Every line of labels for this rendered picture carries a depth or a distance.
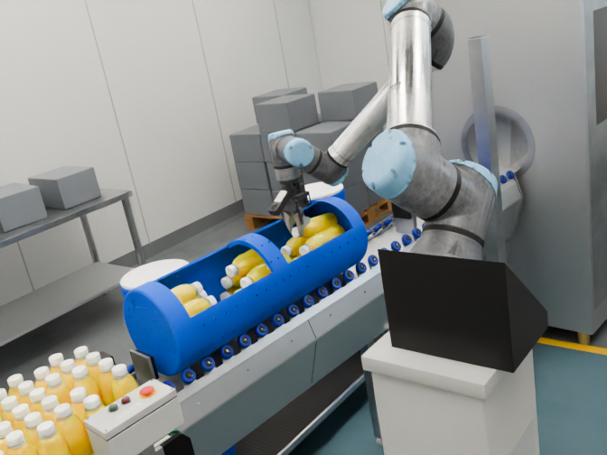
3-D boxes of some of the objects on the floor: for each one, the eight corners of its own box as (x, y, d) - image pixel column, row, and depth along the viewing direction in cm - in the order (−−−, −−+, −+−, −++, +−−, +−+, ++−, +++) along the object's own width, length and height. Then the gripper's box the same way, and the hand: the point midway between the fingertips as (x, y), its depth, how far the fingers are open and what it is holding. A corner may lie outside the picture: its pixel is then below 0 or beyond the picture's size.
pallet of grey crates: (395, 207, 615) (378, 80, 577) (348, 238, 558) (325, 100, 521) (297, 201, 691) (276, 88, 653) (247, 227, 634) (220, 106, 596)
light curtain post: (518, 414, 299) (489, 34, 245) (513, 422, 295) (480, 37, 241) (507, 411, 303) (474, 36, 249) (500, 418, 299) (466, 39, 246)
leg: (391, 440, 298) (372, 318, 278) (384, 447, 294) (364, 324, 274) (381, 436, 302) (361, 315, 282) (373, 443, 298) (353, 321, 278)
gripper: (310, 174, 229) (321, 230, 235) (287, 173, 237) (298, 227, 243) (294, 181, 223) (304, 239, 230) (270, 181, 231) (282, 236, 238)
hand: (295, 233), depth 234 cm, fingers closed on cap, 4 cm apart
